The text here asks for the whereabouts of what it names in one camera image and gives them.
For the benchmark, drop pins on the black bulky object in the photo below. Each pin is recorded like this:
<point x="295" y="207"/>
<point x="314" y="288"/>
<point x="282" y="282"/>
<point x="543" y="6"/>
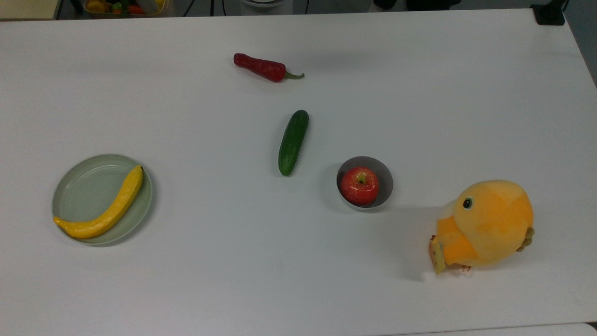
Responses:
<point x="419" y="3"/>

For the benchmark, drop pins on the orange plush toy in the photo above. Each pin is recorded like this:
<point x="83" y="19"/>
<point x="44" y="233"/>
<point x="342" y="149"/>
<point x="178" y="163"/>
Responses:
<point x="494" y="224"/>

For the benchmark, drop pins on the yellow paper tag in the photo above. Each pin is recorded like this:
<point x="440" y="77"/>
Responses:
<point x="438" y="259"/>

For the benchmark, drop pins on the beige wooden desk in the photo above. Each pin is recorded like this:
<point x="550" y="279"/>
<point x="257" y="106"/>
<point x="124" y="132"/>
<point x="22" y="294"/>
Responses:
<point x="28" y="8"/>

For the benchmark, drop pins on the black pole clamp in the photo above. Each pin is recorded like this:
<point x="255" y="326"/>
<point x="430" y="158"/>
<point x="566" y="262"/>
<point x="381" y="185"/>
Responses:
<point x="549" y="14"/>

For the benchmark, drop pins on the clear box of toy fruit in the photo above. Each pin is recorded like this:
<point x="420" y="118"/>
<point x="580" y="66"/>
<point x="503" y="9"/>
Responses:
<point x="126" y="7"/>

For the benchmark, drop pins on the yellow banana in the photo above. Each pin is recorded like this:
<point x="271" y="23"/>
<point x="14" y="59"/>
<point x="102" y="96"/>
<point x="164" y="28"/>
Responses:
<point x="112" y="210"/>

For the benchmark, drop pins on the green cucumber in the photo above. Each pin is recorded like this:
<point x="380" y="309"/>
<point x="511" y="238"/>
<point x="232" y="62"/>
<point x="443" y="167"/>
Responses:
<point x="293" y="142"/>

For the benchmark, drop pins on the small grey bowl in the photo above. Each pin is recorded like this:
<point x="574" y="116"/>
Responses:
<point x="385" y="179"/>

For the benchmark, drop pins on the red apple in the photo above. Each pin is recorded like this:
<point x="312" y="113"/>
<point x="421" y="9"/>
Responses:
<point x="359" y="186"/>

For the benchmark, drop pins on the red chili pepper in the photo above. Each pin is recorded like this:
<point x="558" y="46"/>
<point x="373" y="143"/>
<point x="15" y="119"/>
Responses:
<point x="261" y="67"/>

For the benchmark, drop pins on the pale green plastic plate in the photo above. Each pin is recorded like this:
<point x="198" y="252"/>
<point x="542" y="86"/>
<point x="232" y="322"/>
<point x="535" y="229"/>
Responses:
<point x="86" y="191"/>

